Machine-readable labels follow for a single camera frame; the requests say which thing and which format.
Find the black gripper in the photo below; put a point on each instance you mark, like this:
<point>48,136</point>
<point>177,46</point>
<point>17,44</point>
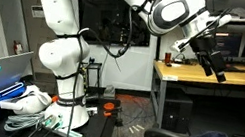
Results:
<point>202,45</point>

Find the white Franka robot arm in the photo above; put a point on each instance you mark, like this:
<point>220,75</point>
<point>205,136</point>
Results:
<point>61,47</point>

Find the white crumpled cloth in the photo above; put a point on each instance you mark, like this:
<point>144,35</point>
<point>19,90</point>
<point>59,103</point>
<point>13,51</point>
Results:
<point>30,101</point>

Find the small monitor showing code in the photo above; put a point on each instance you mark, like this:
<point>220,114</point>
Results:
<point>231,43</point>

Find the small brown cylinder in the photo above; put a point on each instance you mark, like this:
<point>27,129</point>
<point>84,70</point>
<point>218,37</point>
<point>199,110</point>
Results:
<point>168,59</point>

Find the black computer tower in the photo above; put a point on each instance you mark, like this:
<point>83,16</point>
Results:
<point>177,110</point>

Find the clear plastic container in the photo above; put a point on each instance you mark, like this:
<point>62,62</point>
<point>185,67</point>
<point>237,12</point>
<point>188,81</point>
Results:
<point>240,13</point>

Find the white tape strip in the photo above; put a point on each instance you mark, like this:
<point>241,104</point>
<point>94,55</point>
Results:
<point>131,130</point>
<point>141,127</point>
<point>136,129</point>

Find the small grey box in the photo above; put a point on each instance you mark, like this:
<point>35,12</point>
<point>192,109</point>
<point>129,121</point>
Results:
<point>109,91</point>

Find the black cart hazard tape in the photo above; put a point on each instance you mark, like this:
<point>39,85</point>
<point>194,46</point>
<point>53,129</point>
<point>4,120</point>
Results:
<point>89,73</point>

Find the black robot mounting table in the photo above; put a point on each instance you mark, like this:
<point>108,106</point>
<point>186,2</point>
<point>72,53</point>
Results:
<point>99,125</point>

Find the white power strip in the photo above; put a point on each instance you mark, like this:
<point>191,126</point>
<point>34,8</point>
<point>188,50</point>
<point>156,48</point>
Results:
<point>68,133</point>

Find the white door sign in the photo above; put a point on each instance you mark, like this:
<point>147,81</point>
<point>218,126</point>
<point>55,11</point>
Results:
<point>38,11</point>

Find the red fire extinguisher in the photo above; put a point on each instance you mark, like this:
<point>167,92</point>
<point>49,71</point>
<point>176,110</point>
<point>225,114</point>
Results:
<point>17,48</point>

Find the wooden desk grey frame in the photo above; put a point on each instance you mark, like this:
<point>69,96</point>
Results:
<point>189,73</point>

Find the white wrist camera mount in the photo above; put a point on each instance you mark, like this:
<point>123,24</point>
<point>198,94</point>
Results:
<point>179,45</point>

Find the large black wall screen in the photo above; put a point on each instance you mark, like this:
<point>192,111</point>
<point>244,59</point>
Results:
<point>111,19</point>

